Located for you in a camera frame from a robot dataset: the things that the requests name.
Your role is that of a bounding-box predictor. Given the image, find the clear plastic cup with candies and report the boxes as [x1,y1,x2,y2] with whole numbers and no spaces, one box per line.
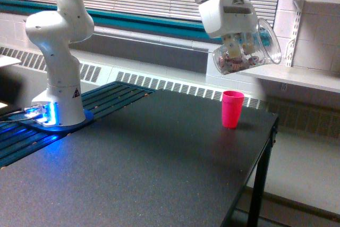
[212,18,282,75]

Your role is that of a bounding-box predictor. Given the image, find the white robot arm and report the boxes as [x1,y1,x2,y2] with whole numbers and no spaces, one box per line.
[25,0,261,128]

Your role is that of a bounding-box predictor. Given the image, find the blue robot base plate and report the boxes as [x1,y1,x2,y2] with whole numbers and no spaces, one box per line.
[19,110,94,133]

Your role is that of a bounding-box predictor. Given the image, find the white baseboard heater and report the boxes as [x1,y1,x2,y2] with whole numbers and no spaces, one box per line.
[0,32,266,110]

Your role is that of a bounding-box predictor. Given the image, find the teal slatted aluminium rail bed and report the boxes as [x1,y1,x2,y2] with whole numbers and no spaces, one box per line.
[1,82,154,167]

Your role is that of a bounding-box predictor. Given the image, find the white shelf bracket rail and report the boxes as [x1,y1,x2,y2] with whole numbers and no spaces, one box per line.
[285,0,305,67]

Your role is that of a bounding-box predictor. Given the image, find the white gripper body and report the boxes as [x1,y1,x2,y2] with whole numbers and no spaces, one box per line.
[195,0,258,38]

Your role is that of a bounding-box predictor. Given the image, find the black table leg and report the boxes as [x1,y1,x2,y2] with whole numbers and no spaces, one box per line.
[247,118,279,226]

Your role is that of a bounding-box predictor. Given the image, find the white object at left edge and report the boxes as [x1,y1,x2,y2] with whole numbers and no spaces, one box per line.
[0,55,21,68]

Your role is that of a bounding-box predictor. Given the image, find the black cables at base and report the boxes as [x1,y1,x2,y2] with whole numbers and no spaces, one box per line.
[0,107,35,124]

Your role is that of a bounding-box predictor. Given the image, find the pink plastic cup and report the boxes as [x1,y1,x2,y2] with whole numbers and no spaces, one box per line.
[222,90,244,129]

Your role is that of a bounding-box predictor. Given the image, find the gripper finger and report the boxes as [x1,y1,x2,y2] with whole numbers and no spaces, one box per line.
[223,34,241,58]
[241,32,256,54]

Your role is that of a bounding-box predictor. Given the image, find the white lower wall shelf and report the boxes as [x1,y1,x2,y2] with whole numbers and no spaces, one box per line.
[239,64,339,93]

